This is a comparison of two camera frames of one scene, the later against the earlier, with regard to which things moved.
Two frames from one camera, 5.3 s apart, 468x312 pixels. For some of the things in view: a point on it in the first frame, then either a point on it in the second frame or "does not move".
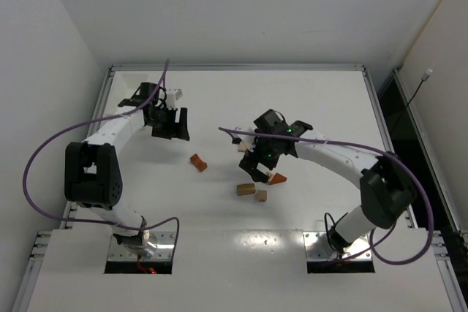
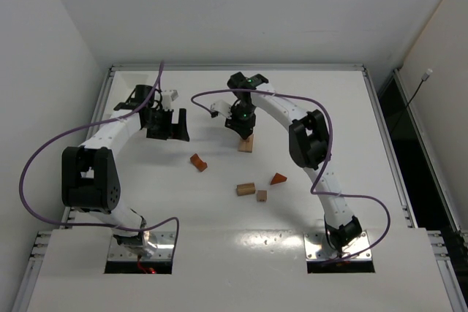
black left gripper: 170,122 does not move
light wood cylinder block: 246,188 does not move
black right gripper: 256,158 -> 240,124
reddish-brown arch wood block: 198,163 does not move
